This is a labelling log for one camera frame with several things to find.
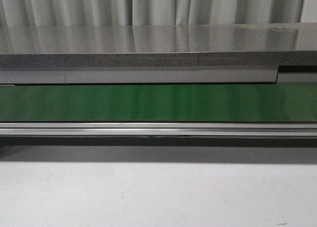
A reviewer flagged grey rear conveyor rail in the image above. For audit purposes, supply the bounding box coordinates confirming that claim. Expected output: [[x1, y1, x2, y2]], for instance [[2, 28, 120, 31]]
[[0, 65, 317, 84]]

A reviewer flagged aluminium front conveyor rail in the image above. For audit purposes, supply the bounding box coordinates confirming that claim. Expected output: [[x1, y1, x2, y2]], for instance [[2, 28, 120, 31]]
[[0, 122, 317, 138]]

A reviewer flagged green conveyor belt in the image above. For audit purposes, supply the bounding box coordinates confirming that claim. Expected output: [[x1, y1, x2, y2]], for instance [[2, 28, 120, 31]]
[[0, 84, 317, 122]]

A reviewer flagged grey stone slab bench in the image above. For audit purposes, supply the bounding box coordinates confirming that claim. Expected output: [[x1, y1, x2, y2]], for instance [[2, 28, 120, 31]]
[[0, 23, 317, 67]]

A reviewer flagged white pleated curtain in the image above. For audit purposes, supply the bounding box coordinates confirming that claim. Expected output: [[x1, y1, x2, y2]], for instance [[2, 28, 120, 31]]
[[0, 0, 317, 27]]

